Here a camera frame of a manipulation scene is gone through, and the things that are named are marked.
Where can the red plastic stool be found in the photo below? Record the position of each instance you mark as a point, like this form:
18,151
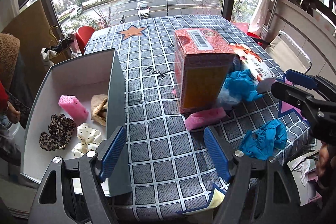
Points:
244,28

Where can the blue cloth front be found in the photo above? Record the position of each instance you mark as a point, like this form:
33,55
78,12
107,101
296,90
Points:
260,144

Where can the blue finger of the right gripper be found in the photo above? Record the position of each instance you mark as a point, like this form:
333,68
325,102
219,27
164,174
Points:
291,97
301,79

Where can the white tissue pack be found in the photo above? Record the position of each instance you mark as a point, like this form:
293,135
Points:
261,75

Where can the brown cardboard sheet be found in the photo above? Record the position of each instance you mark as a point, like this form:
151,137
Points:
32,28

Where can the grey storage box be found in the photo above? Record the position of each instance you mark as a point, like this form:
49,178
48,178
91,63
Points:
82,77

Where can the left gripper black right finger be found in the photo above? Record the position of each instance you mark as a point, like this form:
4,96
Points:
220,153

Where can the red yellow cardboard box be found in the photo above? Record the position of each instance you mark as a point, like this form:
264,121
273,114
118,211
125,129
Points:
202,59

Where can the leopard print scrunchie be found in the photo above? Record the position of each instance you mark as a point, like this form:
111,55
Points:
59,133

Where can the checkered star tablecloth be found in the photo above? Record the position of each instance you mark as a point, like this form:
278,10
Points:
170,168

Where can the beige knitted item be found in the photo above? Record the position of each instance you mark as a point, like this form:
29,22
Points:
99,106

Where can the red round chair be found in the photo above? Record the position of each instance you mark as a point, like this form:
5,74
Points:
83,35

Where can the beige folding chair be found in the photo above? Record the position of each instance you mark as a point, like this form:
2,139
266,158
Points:
286,52

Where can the pink foam block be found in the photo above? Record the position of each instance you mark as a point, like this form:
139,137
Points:
204,118
72,106

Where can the white polka dot scrunchie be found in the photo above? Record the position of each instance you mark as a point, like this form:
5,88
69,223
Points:
89,140

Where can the person in brown coat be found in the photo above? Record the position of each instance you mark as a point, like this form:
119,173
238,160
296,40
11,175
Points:
16,98

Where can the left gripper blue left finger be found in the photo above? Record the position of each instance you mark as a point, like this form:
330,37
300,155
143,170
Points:
109,152

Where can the clothes on hanger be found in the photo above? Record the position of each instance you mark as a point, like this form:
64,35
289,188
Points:
68,44

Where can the blue cloth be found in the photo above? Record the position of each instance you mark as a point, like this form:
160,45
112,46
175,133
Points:
260,144
238,87

